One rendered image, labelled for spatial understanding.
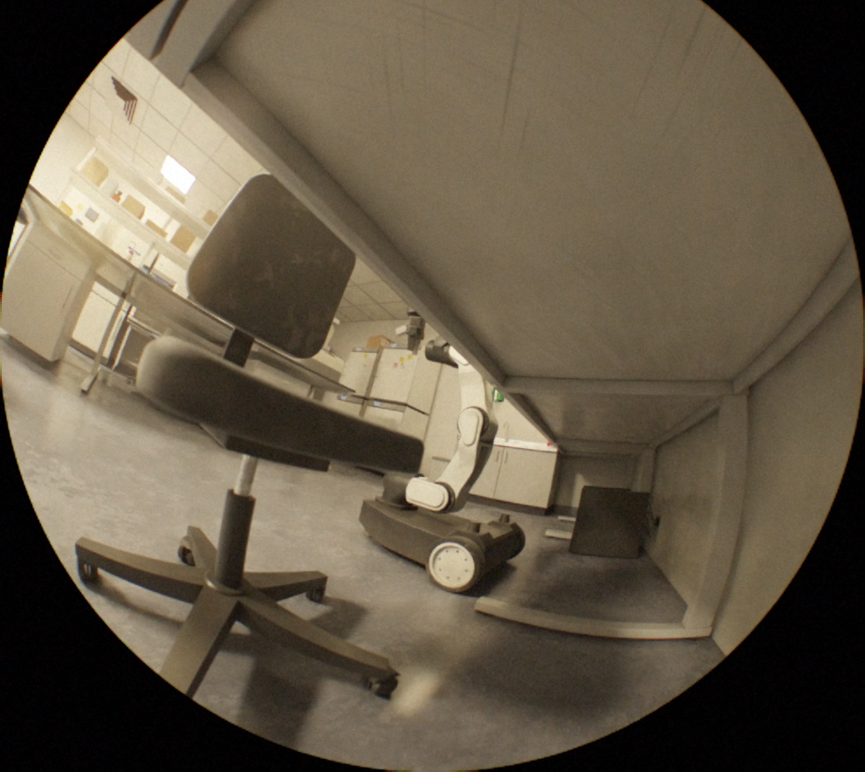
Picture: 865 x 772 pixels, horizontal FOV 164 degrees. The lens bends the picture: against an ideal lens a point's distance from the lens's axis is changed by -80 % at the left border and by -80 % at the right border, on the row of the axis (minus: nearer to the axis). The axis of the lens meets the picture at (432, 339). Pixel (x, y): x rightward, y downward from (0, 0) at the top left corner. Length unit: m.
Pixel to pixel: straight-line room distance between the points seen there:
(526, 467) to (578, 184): 3.20
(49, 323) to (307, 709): 2.34
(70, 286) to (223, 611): 2.20
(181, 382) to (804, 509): 0.94
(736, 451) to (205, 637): 1.12
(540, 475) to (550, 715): 2.92
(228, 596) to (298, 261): 0.72
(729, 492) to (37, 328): 3.21
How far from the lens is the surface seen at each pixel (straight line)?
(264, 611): 0.57
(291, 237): 0.79
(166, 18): 0.39
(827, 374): 0.73
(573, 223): 0.38
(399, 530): 1.23
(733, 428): 0.96
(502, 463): 3.46
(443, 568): 1.09
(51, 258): 2.53
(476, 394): 1.32
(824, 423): 0.74
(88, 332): 4.73
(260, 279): 0.73
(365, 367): 4.77
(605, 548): 1.95
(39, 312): 2.50
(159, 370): 0.28
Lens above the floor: 0.46
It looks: 21 degrees up
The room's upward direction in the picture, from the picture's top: 14 degrees clockwise
